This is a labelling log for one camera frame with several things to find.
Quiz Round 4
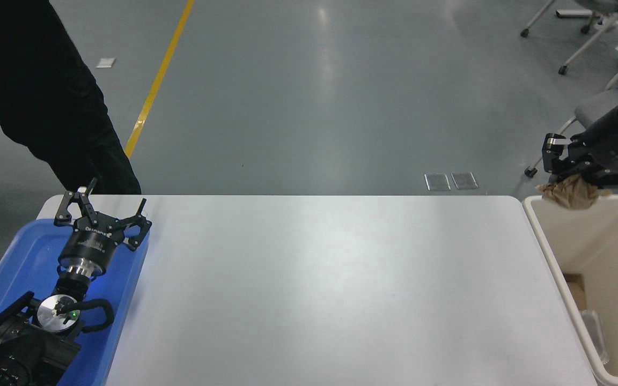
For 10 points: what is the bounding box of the large pale plastic bin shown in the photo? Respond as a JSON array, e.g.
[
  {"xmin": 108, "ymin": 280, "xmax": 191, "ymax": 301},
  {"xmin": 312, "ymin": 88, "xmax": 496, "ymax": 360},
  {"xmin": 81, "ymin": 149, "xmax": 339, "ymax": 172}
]
[{"xmin": 524, "ymin": 194, "xmax": 618, "ymax": 386}]

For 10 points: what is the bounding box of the brown cardboard piece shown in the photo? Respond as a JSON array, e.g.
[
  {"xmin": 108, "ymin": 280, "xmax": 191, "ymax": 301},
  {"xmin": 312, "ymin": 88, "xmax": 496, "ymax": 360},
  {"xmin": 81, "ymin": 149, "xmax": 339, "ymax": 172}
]
[{"xmin": 563, "ymin": 274, "xmax": 587, "ymax": 313}]

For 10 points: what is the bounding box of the tan paper ball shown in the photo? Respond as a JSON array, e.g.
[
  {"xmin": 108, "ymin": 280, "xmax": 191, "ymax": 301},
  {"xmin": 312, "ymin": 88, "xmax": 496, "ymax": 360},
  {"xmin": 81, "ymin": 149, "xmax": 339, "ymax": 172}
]
[{"xmin": 535, "ymin": 176, "xmax": 599, "ymax": 211}]

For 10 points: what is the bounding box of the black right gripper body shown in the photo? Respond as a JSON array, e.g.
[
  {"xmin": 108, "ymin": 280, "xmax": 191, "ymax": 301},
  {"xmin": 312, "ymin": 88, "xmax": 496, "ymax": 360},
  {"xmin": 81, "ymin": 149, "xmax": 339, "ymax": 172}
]
[{"xmin": 576, "ymin": 105, "xmax": 618, "ymax": 174}]

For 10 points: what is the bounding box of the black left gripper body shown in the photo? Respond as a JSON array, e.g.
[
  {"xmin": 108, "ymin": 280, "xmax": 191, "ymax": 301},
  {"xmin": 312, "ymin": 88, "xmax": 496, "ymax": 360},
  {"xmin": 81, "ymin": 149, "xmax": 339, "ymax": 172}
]
[{"xmin": 58, "ymin": 212, "xmax": 127, "ymax": 270}]

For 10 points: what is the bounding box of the grey seat office chair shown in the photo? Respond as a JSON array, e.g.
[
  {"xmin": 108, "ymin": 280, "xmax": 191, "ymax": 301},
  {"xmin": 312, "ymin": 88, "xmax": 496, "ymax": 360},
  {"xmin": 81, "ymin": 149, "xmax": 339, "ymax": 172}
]
[{"xmin": 525, "ymin": 36, "xmax": 618, "ymax": 179}]

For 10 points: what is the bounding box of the person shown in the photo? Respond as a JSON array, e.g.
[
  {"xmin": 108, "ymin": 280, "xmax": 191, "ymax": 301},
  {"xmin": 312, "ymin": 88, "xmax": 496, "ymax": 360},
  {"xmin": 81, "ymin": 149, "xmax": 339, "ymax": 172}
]
[{"xmin": 0, "ymin": 0, "xmax": 142, "ymax": 195}]

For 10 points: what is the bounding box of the blue plastic tray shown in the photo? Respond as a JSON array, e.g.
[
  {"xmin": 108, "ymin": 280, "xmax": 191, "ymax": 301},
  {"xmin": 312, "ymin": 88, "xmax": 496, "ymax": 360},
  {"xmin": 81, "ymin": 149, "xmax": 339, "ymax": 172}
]
[{"xmin": 0, "ymin": 217, "xmax": 150, "ymax": 386}]

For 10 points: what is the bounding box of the clear foil tray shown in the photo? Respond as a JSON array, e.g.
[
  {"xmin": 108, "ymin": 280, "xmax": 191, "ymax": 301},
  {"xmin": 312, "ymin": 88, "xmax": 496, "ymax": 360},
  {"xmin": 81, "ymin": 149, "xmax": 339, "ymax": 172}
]
[{"xmin": 580, "ymin": 310, "xmax": 610, "ymax": 365}]

